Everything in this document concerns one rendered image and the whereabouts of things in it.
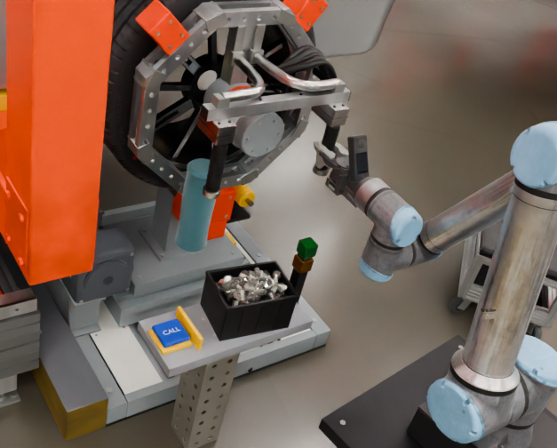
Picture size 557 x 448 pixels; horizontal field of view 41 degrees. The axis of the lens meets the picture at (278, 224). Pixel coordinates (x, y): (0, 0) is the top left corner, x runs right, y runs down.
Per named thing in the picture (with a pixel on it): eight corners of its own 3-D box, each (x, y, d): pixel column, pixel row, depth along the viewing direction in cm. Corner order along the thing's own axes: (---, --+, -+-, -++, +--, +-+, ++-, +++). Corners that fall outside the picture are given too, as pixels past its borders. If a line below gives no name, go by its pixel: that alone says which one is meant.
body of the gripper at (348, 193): (322, 182, 195) (350, 210, 188) (330, 155, 190) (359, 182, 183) (345, 178, 199) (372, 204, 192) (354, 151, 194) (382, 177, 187)
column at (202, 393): (200, 413, 223) (224, 314, 198) (217, 439, 217) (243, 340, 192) (171, 425, 217) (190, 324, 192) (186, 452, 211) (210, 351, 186)
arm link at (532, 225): (514, 436, 172) (626, 132, 138) (464, 463, 163) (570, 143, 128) (465, 396, 183) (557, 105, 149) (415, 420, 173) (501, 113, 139)
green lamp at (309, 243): (306, 247, 195) (310, 236, 193) (315, 257, 193) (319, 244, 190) (295, 251, 193) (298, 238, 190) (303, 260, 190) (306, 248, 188)
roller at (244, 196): (210, 157, 244) (212, 142, 241) (258, 210, 227) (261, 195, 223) (194, 160, 241) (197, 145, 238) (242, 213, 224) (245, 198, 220)
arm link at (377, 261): (404, 279, 191) (421, 242, 184) (370, 289, 185) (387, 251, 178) (381, 256, 197) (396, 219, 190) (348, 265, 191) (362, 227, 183)
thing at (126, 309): (202, 228, 280) (207, 206, 274) (253, 290, 258) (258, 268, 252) (75, 257, 252) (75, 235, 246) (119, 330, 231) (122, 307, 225)
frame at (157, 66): (282, 163, 233) (326, -4, 200) (294, 175, 229) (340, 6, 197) (120, 194, 203) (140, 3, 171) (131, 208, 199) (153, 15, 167)
